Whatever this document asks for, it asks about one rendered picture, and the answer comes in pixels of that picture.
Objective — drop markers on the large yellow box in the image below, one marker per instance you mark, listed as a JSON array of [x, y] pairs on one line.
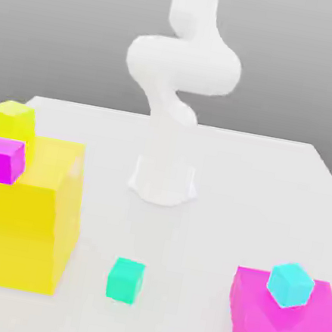
[[9, 233]]

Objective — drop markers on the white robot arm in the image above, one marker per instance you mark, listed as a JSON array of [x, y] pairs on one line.
[[183, 64]]

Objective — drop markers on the small yellow-green cube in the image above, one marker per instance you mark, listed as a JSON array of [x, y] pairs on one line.
[[9, 121]]

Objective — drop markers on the small green cube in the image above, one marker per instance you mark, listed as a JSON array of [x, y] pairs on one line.
[[123, 281]]

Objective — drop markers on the small cyan cube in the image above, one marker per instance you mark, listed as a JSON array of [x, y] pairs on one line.
[[289, 286]]

